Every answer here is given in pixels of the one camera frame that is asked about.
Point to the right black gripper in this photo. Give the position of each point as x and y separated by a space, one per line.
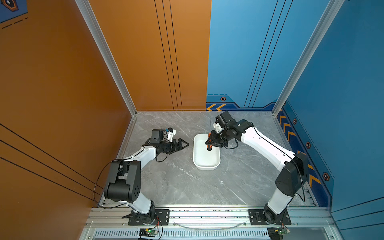
213 141

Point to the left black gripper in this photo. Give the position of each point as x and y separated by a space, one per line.
179 147

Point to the orange handle screwdriver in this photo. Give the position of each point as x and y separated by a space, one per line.
209 141

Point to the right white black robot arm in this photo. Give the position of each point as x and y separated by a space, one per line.
293 168

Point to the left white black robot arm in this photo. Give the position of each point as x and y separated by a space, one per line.
123 183

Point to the white plastic bin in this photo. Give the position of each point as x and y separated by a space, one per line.
203 158

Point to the left green circuit board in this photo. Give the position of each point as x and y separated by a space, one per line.
148 234

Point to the green circuit board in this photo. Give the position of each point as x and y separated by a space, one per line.
278 234
148 234

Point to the right green circuit board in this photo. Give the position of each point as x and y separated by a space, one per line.
278 234

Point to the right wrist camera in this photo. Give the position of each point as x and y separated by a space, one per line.
224 121

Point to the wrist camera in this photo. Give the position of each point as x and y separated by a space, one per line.
224 121
160 136

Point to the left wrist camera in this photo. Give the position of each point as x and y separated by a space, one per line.
160 136

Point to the left side aluminium rail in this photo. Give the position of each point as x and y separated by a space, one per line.
122 149

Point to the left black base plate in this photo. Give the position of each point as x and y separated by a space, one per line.
150 219

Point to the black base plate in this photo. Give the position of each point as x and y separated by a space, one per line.
150 219
260 217

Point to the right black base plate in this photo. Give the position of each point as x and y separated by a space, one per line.
260 217

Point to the front aluminium frame rail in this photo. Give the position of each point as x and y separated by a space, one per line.
211 223

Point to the right aluminium corner post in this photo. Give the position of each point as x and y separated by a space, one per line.
317 36

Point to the aluminium corner post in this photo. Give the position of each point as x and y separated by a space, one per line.
317 36
101 42

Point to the left aluminium corner post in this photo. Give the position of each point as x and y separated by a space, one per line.
101 42

